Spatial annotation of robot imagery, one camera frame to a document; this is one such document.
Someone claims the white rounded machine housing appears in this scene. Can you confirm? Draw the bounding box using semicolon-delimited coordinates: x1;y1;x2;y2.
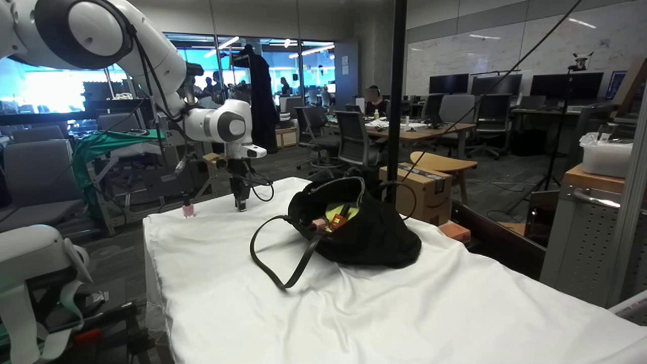
0;222;111;364

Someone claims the grey padded chair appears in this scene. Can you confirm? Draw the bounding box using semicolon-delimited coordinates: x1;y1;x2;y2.
0;137;88;231

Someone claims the black office chair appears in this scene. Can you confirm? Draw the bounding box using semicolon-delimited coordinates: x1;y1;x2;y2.
300;105;340;171
471;93;513;159
334;110;381;171

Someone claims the white tablecloth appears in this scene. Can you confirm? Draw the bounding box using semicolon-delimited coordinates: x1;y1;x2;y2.
141;176;647;364

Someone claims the grey office chair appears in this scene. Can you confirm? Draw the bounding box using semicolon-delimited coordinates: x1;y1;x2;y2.
441;92;478;125

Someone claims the large cardboard box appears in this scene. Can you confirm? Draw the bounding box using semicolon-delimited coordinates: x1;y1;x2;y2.
379;164;455;227

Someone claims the seated person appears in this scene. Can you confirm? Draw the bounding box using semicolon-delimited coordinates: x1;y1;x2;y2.
363;83;388;122

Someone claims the grey cabinet with wooden top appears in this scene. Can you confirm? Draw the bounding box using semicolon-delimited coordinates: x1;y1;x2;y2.
543;162;634;301

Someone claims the low wooden table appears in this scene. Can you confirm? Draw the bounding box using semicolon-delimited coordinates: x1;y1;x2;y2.
408;151;481;204

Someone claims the wooden meeting table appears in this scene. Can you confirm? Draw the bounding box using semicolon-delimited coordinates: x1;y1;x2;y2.
366;119;478;162

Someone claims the white plastic bin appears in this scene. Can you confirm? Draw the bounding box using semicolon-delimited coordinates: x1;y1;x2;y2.
578;129;637;179

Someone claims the yellow cloth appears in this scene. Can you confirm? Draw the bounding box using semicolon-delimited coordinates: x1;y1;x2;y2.
323;200;361;231

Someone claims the black handbag with strap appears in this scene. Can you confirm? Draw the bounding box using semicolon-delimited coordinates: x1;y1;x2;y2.
249;173;425;294

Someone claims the black computer monitor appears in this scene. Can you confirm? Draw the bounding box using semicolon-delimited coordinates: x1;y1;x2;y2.
470;73;523;100
427;73;471;97
530;70;605;103

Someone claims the orange block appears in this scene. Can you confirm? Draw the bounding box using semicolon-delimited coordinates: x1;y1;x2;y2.
438;221;476;244

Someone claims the small cardboard box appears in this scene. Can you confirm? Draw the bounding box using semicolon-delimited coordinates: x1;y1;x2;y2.
274;124;301;149

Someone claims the aluminium frame post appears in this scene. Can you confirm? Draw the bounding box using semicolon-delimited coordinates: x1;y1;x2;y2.
605;67;647;319

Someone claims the black tripod stand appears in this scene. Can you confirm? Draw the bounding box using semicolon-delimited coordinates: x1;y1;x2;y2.
506;50;597;216

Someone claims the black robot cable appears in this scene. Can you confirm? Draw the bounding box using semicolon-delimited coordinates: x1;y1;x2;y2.
245;164;277;204

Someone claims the green cable bundle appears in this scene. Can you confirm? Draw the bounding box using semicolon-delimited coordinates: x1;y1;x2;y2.
68;128;171;218

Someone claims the black vertical pole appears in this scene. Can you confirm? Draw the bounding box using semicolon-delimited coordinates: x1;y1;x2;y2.
386;0;408;207

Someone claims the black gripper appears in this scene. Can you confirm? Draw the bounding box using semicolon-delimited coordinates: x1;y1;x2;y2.
227;158;255;212

